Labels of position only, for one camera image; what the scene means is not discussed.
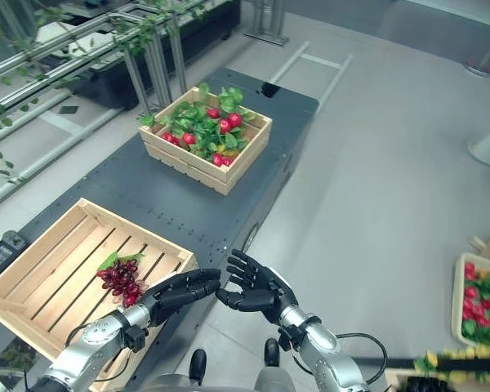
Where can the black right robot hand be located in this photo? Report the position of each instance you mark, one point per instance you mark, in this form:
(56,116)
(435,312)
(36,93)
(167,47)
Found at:
(257,292)

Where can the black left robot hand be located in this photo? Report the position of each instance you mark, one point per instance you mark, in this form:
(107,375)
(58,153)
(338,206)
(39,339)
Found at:
(188,286)

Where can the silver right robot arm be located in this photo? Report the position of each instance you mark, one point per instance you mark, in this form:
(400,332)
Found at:
(322,359)

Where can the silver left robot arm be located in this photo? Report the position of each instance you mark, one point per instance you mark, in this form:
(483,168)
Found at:
(90,347)

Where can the beige tray of fruits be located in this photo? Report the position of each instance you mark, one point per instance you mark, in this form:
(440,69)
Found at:
(479,302)

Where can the dark red grape bunch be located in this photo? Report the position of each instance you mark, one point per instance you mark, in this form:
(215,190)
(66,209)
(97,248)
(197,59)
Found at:
(120,279)

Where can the robot torso and legs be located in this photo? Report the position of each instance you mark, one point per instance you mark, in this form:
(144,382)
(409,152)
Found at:
(269,381)

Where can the dark grey metal workbench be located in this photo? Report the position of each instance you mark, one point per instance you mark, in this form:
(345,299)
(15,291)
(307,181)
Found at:
(147,192)

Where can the wooden crate with greenery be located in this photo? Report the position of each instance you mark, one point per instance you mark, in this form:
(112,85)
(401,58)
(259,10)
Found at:
(196,173)

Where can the red radish fruit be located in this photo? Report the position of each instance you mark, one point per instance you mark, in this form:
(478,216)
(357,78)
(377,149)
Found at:
(213,113)
(234,119)
(175,141)
(167,136)
(228,162)
(188,139)
(217,159)
(225,126)

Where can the empty slatted wooden crate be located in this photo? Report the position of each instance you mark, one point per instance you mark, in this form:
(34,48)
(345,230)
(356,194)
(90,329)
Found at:
(57,269)

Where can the green leafy fake foliage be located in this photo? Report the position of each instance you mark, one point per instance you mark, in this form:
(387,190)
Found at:
(196,118)

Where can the black handheld controller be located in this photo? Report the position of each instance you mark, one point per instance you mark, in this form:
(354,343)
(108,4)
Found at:
(2,255)

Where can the small black flat device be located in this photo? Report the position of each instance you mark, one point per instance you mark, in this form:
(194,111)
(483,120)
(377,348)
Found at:
(271,90)

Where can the dark box with yellow-green plants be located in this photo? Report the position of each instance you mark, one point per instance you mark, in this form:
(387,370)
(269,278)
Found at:
(453,373)

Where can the black plastic tub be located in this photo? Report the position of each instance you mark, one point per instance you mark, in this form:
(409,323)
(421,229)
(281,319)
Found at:
(106,87)

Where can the green hanging vine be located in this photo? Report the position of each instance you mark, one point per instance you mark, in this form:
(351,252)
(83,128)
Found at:
(20,73)

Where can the white ladder-shaped floor frame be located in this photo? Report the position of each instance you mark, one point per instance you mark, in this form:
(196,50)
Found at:
(310,61)

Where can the aluminium profile frame rack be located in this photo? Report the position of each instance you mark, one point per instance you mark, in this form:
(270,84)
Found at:
(65,53)

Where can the aluminium post with foot plate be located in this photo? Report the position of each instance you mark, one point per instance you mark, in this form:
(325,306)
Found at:
(267,28)

